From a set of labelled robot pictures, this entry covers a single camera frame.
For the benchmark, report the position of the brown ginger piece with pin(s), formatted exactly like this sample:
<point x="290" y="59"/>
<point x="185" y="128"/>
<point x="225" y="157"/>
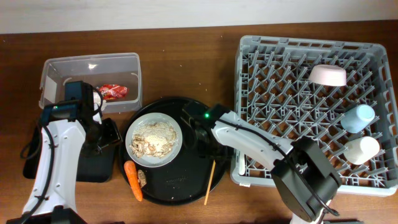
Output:
<point x="141" y="178"/>

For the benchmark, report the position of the grey dishwasher rack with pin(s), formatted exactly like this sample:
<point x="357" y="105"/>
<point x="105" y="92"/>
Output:
<point x="272" y="92"/>

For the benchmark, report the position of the blue cup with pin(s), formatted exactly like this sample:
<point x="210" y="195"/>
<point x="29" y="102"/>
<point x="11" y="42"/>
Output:
<point x="357" y="118"/>

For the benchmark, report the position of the pink bowl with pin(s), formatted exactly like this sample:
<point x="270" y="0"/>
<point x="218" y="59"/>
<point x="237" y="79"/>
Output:
<point x="329" y="75"/>

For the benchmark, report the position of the white cup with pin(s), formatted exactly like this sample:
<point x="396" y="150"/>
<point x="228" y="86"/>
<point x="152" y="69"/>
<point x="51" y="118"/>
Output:
<point x="361" y="150"/>

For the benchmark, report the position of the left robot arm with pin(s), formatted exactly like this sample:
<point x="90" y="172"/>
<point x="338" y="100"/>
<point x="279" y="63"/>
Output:
<point x="68" y="128"/>

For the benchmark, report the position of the grey plate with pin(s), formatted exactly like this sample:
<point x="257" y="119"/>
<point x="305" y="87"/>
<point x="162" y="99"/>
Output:
<point x="149" y="161"/>

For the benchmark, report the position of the black round tray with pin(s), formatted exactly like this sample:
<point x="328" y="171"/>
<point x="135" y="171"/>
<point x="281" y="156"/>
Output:
<point x="184" y="179"/>

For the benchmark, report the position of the orange carrot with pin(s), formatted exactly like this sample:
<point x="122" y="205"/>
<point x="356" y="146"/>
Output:
<point x="132" y="176"/>

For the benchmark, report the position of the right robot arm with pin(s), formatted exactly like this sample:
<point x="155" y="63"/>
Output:
<point x="303" y="175"/>

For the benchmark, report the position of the white plastic fork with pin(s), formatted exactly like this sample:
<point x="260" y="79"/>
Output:
<point x="241" y="164"/>

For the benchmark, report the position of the black rectangular tray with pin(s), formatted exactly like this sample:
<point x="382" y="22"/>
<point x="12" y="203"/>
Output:
<point x="91" y="168"/>

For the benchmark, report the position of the rice and peanut leftovers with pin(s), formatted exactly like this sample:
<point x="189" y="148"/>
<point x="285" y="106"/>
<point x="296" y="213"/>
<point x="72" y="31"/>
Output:
<point x="153" y="139"/>

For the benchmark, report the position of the red snack wrapper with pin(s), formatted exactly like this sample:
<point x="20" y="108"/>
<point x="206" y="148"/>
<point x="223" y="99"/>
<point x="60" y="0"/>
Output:
<point x="113" y="91"/>

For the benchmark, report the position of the wooden chopstick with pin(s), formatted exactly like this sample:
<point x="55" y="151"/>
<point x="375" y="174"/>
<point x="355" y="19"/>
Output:
<point x="209" y="182"/>

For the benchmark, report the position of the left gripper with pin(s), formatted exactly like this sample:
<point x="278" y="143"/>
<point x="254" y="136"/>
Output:
<point x="113" y="137"/>

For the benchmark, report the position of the white tissue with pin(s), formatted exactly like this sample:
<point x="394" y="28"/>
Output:
<point x="99" y="102"/>

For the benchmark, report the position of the clear plastic bin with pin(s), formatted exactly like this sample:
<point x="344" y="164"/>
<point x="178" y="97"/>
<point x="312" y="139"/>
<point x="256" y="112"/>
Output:
<point x="122" y="69"/>

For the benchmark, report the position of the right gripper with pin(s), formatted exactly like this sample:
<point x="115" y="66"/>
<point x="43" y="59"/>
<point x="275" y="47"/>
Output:
<point x="226" y="154"/>

